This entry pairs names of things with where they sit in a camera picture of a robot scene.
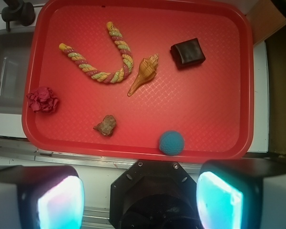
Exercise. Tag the blue dimpled ball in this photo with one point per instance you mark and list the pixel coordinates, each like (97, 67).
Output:
(171, 143)

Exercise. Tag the black faucet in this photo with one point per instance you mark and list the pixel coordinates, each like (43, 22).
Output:
(18, 10)

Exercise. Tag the red plastic tray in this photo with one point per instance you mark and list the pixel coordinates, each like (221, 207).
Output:
(89, 51)

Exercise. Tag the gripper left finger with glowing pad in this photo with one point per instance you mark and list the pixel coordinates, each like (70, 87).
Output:
(40, 197)

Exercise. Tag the dark brown square block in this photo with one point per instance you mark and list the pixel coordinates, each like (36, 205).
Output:
(187, 53)

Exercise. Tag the grey sink basin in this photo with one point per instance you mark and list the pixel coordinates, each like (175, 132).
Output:
(15, 48)

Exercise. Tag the black octagonal camera mount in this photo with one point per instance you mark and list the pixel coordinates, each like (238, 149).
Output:
(154, 195)

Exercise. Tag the amber conch shell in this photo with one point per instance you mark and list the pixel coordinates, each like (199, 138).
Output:
(147, 71)

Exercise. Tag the brown rough rock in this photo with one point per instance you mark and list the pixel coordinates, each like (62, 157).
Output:
(106, 126)

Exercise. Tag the crumpled red paper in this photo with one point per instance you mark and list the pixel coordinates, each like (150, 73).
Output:
(42, 100)

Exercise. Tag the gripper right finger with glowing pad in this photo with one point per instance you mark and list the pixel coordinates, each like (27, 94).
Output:
(242, 194)

